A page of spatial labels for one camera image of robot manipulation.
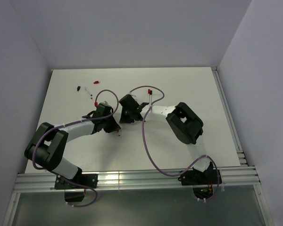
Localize aluminium front rail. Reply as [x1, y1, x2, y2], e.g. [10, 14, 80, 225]
[12, 166, 261, 193]

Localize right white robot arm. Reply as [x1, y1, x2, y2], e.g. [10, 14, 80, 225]
[119, 94, 216, 184]

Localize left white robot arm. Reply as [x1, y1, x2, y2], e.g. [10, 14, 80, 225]
[24, 102, 120, 188]

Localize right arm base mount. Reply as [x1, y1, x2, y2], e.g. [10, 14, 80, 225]
[178, 162, 222, 200]

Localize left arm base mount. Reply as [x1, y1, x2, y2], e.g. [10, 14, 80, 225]
[54, 174, 98, 208]

